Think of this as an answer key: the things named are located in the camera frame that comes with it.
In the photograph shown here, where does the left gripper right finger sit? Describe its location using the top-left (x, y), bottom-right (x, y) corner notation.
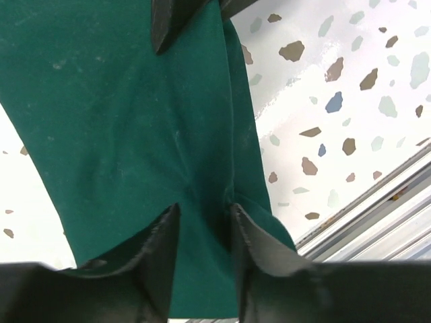
top-left (231, 205), bottom-right (430, 322)

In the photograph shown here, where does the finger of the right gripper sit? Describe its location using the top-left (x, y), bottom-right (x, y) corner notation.
top-left (219, 0), bottom-right (256, 20)
top-left (151, 0), bottom-right (208, 55)

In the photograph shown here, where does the green surgical cloth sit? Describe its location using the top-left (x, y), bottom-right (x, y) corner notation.
top-left (1, 1), bottom-right (294, 318)

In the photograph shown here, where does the aluminium rail frame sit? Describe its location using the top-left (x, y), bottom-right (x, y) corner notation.
top-left (297, 144), bottom-right (430, 261)

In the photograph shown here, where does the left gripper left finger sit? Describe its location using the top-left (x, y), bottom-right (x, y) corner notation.
top-left (1, 204), bottom-right (180, 322)

